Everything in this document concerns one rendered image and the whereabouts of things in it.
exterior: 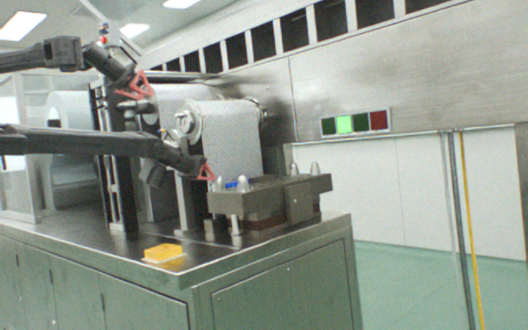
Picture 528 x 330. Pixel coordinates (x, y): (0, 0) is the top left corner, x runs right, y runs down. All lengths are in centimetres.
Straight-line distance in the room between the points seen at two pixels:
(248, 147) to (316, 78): 32
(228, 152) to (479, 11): 79
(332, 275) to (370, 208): 282
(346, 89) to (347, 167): 292
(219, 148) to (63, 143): 50
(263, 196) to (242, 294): 27
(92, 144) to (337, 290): 84
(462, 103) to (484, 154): 248
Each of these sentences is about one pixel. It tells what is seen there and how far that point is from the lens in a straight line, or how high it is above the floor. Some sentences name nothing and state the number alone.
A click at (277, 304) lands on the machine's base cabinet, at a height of 73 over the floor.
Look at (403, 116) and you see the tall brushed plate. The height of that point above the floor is 119.
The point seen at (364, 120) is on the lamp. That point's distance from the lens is 128.
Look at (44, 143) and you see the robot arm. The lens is 102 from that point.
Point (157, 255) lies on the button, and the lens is 109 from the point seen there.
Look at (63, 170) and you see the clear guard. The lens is 221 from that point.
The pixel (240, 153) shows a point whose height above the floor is 113.
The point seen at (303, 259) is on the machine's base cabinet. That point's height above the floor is 81.
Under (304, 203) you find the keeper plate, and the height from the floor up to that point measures 96.
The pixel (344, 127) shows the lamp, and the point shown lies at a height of 118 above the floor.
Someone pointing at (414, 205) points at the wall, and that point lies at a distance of 393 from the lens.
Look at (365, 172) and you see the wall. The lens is 411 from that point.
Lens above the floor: 118
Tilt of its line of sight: 3 degrees down
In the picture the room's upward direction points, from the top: 7 degrees counter-clockwise
